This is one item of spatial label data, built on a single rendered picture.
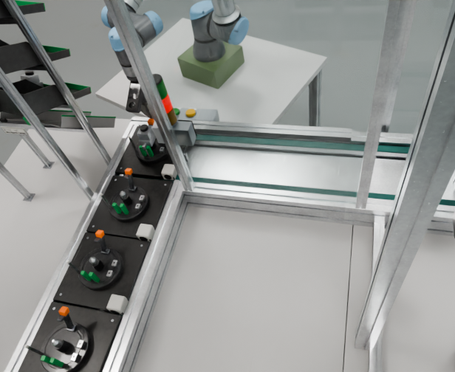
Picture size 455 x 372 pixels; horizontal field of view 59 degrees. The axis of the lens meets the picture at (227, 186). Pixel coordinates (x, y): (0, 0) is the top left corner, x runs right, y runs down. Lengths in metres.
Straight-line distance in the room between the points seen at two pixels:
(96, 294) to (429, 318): 0.97
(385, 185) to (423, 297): 0.37
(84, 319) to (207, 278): 0.39
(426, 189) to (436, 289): 0.80
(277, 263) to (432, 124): 0.94
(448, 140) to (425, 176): 0.07
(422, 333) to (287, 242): 0.46
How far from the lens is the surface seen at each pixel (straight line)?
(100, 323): 1.29
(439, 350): 1.30
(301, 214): 1.39
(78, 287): 1.37
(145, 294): 1.28
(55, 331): 1.33
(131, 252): 1.35
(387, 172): 1.49
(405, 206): 0.60
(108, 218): 1.46
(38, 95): 1.42
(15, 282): 1.65
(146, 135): 1.49
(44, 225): 1.72
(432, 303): 1.34
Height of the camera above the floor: 2.07
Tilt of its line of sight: 52 degrees down
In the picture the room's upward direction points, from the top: 15 degrees counter-clockwise
